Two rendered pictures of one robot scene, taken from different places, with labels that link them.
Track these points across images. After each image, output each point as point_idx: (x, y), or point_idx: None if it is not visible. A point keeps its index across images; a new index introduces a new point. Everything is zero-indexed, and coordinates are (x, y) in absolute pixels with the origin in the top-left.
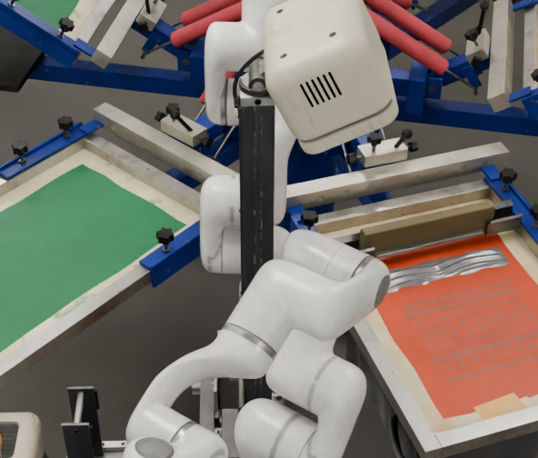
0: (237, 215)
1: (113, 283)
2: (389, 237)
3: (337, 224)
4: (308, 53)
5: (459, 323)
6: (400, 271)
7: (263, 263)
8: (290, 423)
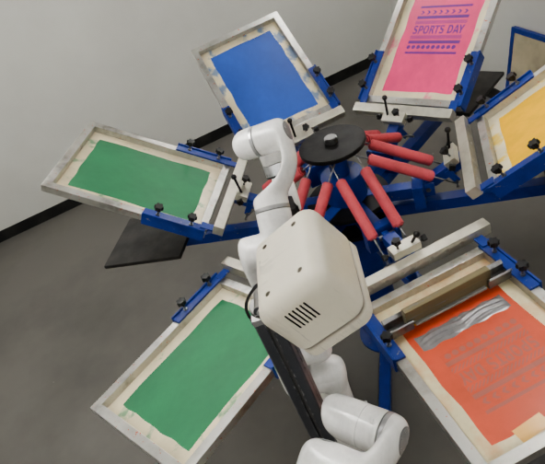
0: None
1: (249, 385)
2: (422, 310)
3: (386, 305)
4: (284, 290)
5: (486, 363)
6: (435, 330)
7: (314, 414)
8: None
